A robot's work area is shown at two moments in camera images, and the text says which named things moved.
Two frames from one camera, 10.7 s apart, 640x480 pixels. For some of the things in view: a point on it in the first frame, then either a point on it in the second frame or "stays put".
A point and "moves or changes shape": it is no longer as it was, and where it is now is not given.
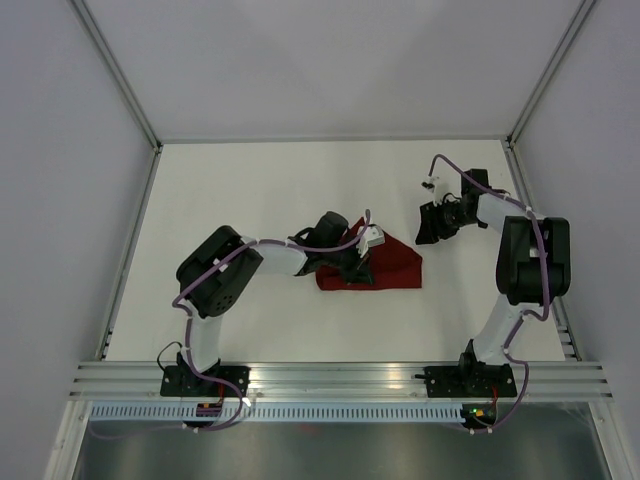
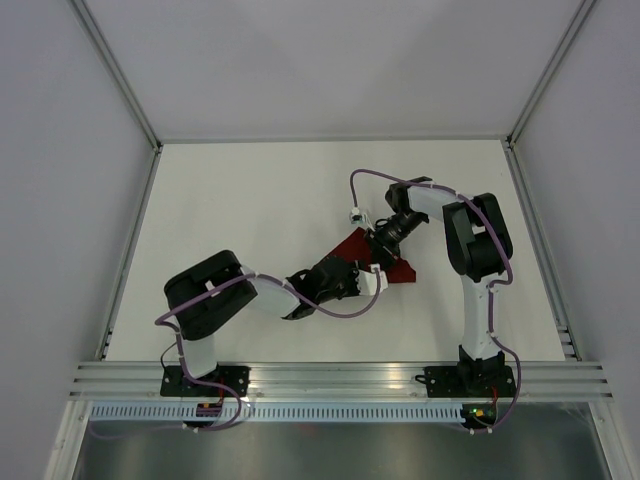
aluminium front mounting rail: x=341 y=380 stays put
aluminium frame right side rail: x=532 y=208 stays put
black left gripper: x=359 y=272 → x=353 y=272
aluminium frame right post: x=549 y=70 stays put
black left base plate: x=184 y=381 stays put
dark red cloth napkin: x=393 y=266 moves or changes shape
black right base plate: x=469 y=381 stays put
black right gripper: x=431 y=228 → x=382 y=252
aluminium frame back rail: x=174 y=141 stays put
